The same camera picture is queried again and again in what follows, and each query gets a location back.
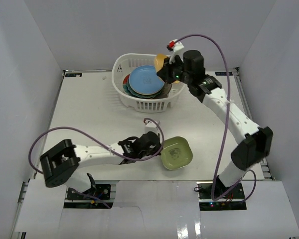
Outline round yellow plate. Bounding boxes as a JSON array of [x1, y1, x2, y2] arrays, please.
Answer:
[[129, 89, 162, 99]]

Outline teal scalloped plate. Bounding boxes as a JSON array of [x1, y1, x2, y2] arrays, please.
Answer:
[[123, 83, 162, 99]]

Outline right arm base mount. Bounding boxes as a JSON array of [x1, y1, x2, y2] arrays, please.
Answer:
[[194, 181, 247, 211]]

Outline round light blue plate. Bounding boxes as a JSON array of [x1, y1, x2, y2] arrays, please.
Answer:
[[129, 65, 164, 95]]

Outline red teal floral plate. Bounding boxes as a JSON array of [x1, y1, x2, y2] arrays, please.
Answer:
[[123, 74, 130, 86]]

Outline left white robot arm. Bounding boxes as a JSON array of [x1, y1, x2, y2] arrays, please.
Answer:
[[40, 131, 161, 199]]

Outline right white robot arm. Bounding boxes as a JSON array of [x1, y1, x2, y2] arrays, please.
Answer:
[[154, 50, 273, 199]]

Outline yellow square dish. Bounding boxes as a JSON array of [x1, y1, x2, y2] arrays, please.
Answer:
[[154, 53, 169, 72]]

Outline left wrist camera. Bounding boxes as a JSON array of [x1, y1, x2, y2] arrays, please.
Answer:
[[145, 120, 160, 136]]

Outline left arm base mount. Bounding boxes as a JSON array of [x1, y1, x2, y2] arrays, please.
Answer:
[[66, 173, 113, 209]]

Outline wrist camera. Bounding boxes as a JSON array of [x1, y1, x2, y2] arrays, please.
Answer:
[[167, 39, 184, 64], [145, 120, 160, 136]]

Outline green square dish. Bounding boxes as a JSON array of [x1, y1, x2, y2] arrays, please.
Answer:
[[160, 136, 193, 171]]

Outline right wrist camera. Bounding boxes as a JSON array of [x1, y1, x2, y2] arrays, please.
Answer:
[[167, 39, 184, 64]]

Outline white plastic dish basket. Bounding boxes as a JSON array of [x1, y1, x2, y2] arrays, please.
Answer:
[[112, 53, 185, 113]]

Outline grey deer pattern plate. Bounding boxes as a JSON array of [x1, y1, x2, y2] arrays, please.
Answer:
[[159, 83, 172, 99]]

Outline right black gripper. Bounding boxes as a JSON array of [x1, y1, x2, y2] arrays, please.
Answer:
[[157, 56, 192, 86]]

